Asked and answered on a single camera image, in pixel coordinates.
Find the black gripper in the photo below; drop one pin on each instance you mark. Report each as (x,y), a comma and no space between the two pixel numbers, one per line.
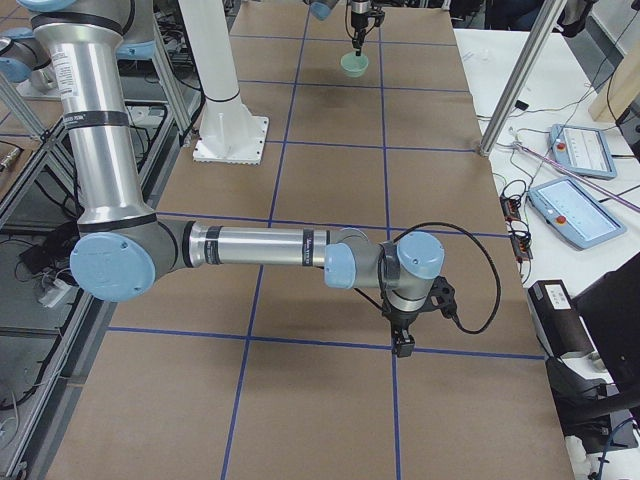
(357,20)
(401,322)

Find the green ceramic bowl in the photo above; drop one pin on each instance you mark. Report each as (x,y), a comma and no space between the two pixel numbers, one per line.
(354,64)

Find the black box with label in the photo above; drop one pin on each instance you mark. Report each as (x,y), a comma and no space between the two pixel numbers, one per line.
(557,322)

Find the small black square sensor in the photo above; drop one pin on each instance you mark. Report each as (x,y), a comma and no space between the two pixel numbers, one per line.
(521,105)

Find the black monitor stand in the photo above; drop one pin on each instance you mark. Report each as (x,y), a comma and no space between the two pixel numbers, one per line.
(588,409)

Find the near teach pendant tablet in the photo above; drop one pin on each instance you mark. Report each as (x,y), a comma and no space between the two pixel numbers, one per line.
(574,214)

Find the teach pendant tablet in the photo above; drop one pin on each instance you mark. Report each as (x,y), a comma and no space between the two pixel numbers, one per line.
(574,214)
(583,151)

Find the far teach pendant tablet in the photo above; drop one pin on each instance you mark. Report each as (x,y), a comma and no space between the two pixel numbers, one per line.
(583,151)

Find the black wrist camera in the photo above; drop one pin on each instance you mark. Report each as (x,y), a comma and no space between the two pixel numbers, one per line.
(376,14)
(441,297)

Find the white pedestal column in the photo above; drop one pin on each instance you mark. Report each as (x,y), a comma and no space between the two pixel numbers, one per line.
(228,131)

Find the aluminium frame post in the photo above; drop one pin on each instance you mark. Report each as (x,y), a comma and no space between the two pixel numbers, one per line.
(529,54)

